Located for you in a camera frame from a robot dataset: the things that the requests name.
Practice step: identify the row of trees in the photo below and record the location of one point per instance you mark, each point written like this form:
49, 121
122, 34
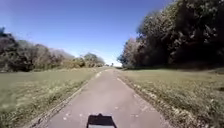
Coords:
36, 56
180, 36

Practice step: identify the grass field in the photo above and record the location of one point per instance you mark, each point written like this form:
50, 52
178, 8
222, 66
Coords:
30, 90
180, 90

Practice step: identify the grey asphalt path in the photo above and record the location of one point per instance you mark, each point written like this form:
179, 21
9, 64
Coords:
106, 96

